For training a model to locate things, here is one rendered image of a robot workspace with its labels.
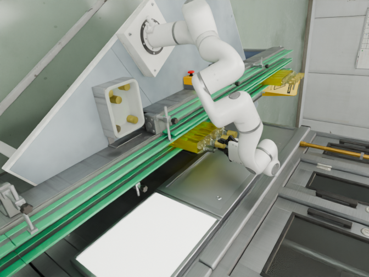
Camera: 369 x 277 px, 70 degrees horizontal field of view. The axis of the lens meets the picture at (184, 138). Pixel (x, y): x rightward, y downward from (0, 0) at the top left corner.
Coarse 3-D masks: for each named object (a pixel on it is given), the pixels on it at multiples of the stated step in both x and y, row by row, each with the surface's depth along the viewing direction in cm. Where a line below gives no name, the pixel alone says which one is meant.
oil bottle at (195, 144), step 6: (180, 138) 126; (186, 138) 125; (192, 138) 125; (198, 138) 124; (174, 144) 129; (180, 144) 127; (186, 144) 124; (192, 144) 122; (198, 144) 120; (204, 144) 121; (192, 150) 123; (198, 150) 121
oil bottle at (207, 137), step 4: (188, 132) 131; (192, 132) 130; (196, 132) 130; (200, 132) 130; (196, 136) 127; (200, 136) 126; (204, 136) 125; (208, 136) 125; (212, 136) 126; (208, 140) 124; (208, 144) 124
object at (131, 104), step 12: (120, 84) 107; (132, 84) 114; (108, 96) 103; (120, 96) 117; (132, 96) 118; (108, 108) 105; (120, 108) 118; (132, 108) 121; (120, 120) 120; (120, 132) 114
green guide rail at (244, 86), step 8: (280, 64) 224; (264, 72) 208; (248, 80) 190; (256, 80) 188; (240, 88) 176; (224, 96) 164; (200, 112) 145; (184, 120) 136; (192, 120) 135; (176, 128) 129; (184, 128) 128
